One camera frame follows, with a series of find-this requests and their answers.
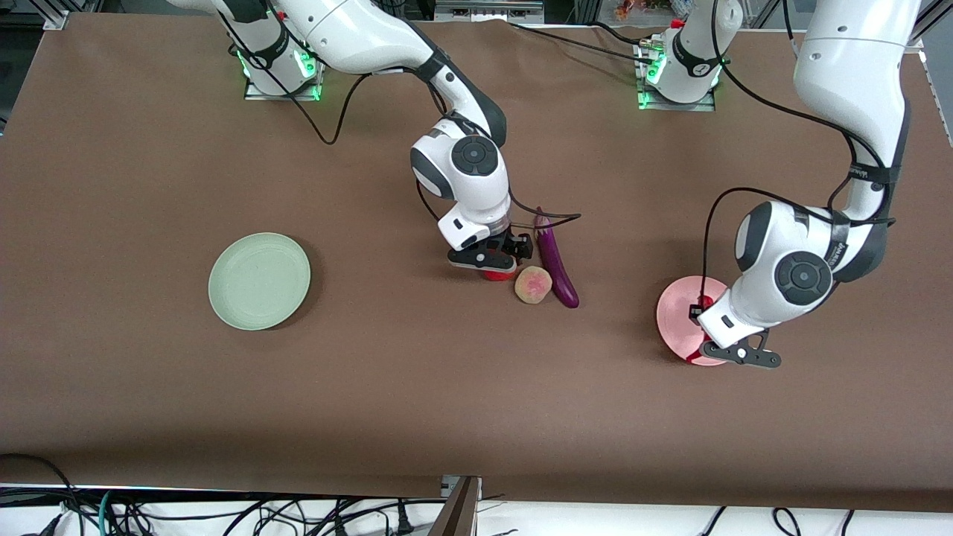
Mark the purple eggplant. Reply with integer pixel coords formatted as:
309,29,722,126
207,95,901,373
534,207,580,310

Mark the pink green peach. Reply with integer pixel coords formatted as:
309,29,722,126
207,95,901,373
514,266,553,306

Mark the pink round plate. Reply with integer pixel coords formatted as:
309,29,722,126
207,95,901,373
656,275,734,367

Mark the brown table cover sheet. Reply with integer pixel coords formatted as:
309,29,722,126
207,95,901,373
0,11,953,514

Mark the pale green round plate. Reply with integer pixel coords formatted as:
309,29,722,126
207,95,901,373
208,232,311,331

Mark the colourful toy pile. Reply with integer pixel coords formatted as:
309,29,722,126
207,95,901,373
614,0,697,22

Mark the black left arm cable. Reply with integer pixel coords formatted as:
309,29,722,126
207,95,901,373
700,0,898,302

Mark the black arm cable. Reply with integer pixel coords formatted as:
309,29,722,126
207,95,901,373
287,71,581,228
700,0,898,302

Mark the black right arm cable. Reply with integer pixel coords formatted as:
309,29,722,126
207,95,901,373
287,71,581,228

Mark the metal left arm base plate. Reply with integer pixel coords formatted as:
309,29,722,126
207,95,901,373
637,45,717,112

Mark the long black table cable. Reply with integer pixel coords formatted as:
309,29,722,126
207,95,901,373
509,21,660,64

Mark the metal frame bracket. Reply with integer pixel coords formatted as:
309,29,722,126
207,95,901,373
436,0,544,22

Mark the short black table cable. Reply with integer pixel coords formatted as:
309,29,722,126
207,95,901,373
592,21,652,45

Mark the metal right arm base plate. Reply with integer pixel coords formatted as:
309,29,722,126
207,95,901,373
244,63,322,101

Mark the aluminium profile post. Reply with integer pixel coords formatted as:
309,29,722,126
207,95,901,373
430,475,482,536

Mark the aluminium frame profile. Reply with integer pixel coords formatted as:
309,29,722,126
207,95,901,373
903,0,953,51
45,0,101,31

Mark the thick black floor cable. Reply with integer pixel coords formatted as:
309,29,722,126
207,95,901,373
0,453,79,536

